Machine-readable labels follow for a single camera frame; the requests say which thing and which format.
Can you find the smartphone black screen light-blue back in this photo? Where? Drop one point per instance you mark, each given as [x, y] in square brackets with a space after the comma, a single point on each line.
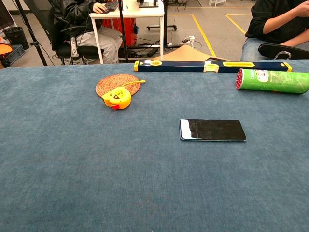
[217, 130]

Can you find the yellow tape measure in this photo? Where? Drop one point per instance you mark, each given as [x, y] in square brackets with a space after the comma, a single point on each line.
[118, 99]

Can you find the round woven rattan coaster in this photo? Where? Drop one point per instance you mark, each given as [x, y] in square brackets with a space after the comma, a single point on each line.
[113, 83]

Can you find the navy yellow spirit level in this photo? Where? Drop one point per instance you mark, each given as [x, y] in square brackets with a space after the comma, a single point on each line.
[183, 66]

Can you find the black power strip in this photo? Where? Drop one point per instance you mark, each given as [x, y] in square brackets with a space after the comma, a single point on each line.
[152, 52]

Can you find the brown cardboard sheet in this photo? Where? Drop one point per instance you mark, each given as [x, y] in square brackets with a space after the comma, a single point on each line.
[186, 54]

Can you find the white power strip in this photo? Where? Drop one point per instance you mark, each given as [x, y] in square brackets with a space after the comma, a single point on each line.
[191, 38]

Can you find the red box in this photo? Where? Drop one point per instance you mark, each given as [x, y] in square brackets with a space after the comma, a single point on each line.
[129, 31]

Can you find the black vertical pole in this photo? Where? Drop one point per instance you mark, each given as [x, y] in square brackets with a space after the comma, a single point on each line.
[123, 31]

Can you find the black rolling stand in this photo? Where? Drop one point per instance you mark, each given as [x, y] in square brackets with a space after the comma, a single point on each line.
[172, 19]

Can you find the white desk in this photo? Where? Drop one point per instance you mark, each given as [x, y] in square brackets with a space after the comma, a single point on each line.
[135, 12]

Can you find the black office chair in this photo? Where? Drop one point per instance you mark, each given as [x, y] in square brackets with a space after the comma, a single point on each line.
[65, 49]

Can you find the monitor base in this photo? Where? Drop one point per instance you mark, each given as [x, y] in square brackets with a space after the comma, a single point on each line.
[148, 4]

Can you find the black computer mouse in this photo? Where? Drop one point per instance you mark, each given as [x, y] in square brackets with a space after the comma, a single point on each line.
[105, 11]

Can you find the black keyboard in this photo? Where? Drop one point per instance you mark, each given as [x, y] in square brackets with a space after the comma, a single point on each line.
[111, 5]

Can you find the green chip can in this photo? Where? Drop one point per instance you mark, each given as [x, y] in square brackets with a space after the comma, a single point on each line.
[277, 81]

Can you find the seated person black jacket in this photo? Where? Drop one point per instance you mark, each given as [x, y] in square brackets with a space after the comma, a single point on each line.
[70, 14]

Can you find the black tripod stand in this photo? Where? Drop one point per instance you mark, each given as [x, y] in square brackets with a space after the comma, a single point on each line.
[32, 38]

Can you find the silver carabiner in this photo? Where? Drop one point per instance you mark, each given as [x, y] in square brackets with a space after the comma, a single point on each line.
[287, 53]

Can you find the seated person black sweater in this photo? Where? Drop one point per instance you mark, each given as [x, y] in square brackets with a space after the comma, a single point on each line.
[272, 21]

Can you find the grey plastic crate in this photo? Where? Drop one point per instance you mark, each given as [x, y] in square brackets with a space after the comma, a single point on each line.
[17, 53]

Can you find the black trash bin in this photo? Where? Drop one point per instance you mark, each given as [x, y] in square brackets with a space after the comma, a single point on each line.
[15, 36]

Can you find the orange round object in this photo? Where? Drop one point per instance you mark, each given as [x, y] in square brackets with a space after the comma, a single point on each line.
[5, 49]

